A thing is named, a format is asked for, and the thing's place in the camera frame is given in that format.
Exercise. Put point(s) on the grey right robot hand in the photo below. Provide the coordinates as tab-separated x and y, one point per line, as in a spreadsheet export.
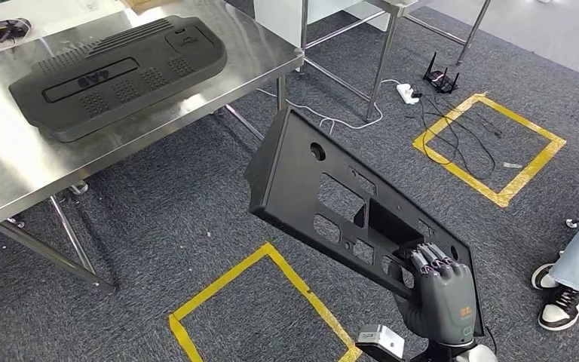
444	305

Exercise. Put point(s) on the black plastic panel part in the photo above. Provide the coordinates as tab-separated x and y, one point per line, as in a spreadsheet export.
289	185

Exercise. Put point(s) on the stainless steel workbench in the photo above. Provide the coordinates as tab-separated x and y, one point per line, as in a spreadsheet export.
382	65
0	165

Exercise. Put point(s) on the small black part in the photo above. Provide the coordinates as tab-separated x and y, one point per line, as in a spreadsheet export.
0	31

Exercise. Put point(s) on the yellow floor tape square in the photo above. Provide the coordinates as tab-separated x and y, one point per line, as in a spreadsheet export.
531	172
219	286

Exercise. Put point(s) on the white power strip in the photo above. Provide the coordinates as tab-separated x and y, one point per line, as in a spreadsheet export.
407	93

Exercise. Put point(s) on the black router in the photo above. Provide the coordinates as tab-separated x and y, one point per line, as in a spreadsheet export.
439	80

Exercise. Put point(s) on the black engine cover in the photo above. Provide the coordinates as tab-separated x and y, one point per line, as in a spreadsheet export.
119	85

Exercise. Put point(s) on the brown cardboard piece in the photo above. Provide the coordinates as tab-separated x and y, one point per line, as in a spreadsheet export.
144	4

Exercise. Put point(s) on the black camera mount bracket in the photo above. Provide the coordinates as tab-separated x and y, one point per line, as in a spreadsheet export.
434	355

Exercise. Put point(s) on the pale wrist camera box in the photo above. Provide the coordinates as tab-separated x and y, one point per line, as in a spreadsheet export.
379	339

